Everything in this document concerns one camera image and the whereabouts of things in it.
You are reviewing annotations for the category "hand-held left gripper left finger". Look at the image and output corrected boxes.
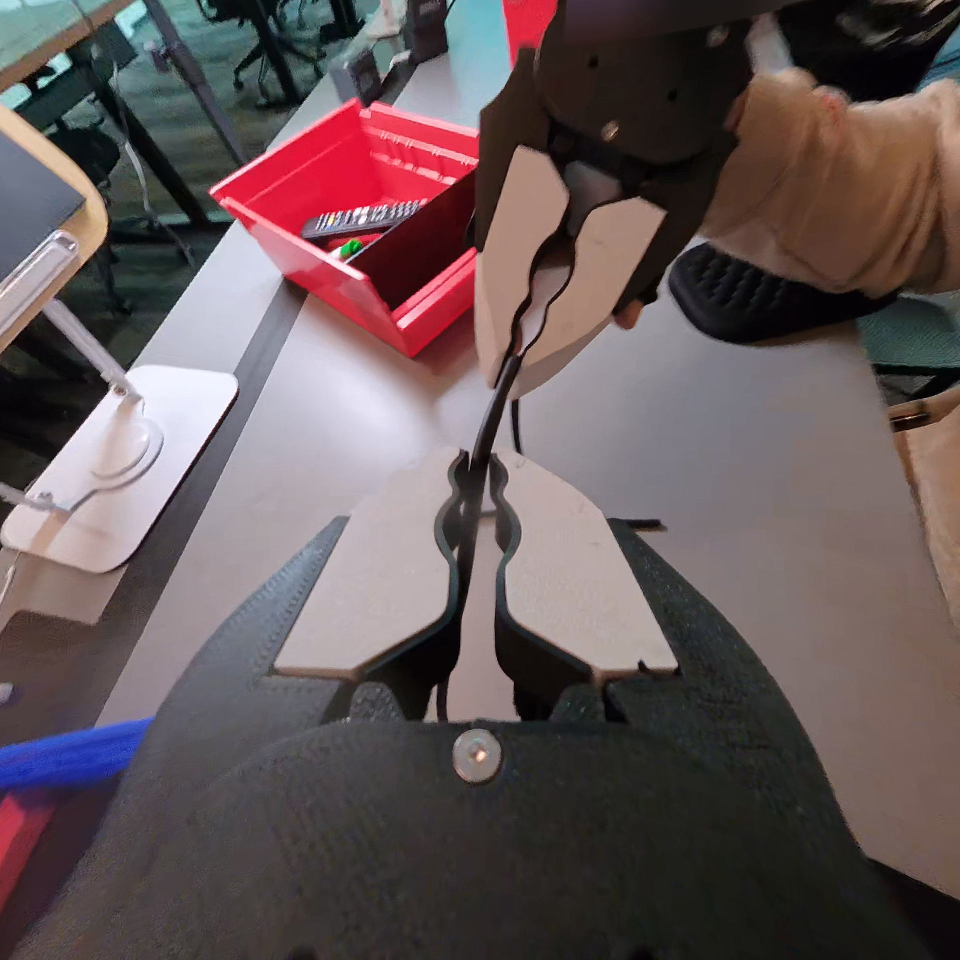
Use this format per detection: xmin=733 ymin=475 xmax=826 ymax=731
xmin=273 ymin=446 xmax=472 ymax=723

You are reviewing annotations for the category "red plastic bin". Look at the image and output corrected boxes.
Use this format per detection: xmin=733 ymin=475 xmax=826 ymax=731
xmin=208 ymin=97 xmax=483 ymax=360
xmin=501 ymin=0 xmax=561 ymax=70

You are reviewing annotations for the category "black office chair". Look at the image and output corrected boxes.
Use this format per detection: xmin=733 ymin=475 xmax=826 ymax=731
xmin=201 ymin=0 xmax=303 ymax=108
xmin=666 ymin=242 xmax=905 ymax=348

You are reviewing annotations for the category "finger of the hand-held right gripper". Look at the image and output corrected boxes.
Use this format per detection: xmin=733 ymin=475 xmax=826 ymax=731
xmin=516 ymin=197 xmax=669 ymax=399
xmin=474 ymin=144 xmax=571 ymax=388

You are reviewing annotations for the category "wooden desk with black legs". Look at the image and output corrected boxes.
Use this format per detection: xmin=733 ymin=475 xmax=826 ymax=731
xmin=0 ymin=0 xmax=226 ymax=226

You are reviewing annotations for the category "small grey device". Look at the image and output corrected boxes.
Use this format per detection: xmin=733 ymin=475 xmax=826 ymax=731
xmin=328 ymin=45 xmax=410 ymax=106

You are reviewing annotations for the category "person's right forearm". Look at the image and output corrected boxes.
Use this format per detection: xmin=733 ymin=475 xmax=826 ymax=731
xmin=701 ymin=67 xmax=960 ymax=300

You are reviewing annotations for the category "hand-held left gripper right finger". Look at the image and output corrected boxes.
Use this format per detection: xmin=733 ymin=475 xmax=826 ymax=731
xmin=487 ymin=448 xmax=681 ymax=723

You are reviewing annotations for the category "black cable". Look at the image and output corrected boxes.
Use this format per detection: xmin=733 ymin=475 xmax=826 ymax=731
xmin=433 ymin=352 xmax=526 ymax=723

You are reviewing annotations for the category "blue plastic bin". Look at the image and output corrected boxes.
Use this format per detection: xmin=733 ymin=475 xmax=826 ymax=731
xmin=0 ymin=714 xmax=156 ymax=795

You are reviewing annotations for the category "black remote control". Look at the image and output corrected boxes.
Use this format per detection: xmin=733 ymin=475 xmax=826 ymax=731
xmin=300 ymin=197 xmax=431 ymax=243

